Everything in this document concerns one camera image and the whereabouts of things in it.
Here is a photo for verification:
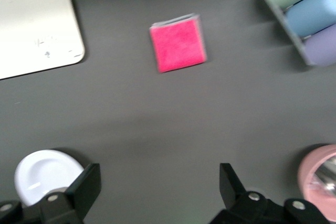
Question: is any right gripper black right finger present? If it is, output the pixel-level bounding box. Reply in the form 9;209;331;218
209;163;331;224

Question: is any pale purple cup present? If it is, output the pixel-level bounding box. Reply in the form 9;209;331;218
304;23;336;67

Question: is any white wire cup rack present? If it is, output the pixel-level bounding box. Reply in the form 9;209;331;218
259;0;336;66

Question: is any pale blue cup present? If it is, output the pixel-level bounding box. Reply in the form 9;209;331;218
285;0;336;38

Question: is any pink bowl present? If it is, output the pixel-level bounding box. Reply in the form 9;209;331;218
297;144;336;222

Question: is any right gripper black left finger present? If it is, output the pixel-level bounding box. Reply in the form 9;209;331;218
0;163;102;224

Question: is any white round plate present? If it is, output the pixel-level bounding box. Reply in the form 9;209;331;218
13;150;87;208

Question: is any cream bear print tray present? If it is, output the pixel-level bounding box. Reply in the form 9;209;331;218
0;0;86;80

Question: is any metal scoop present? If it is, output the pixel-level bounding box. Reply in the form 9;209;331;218
313;155;336;198

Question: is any pink folded cloth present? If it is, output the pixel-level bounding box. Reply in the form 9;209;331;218
149;13;208;74

